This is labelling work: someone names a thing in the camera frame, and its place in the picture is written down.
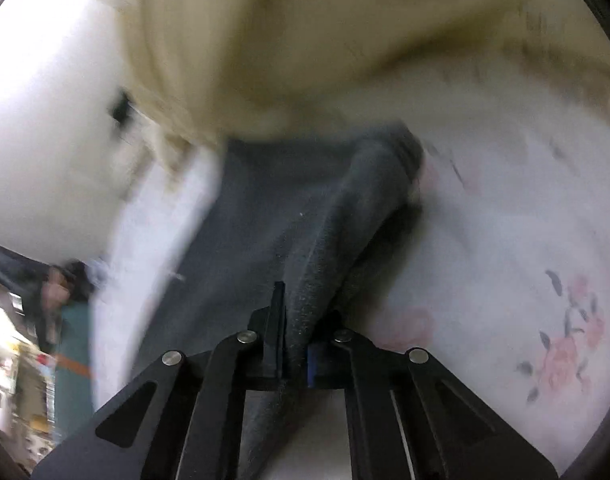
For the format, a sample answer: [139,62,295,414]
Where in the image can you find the dark grey pants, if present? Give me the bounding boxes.
[134,122,423,479]

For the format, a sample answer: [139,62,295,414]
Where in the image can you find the cluttered wooden shelf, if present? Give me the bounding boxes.
[0,285,93,471]

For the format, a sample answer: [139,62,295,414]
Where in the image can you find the white floral bed sheet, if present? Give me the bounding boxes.
[91,58,610,480]

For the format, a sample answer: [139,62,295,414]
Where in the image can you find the white pillow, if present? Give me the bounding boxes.
[0,0,122,261]

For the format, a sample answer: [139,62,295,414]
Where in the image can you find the beige crumpled blanket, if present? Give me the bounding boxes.
[100,0,610,170]

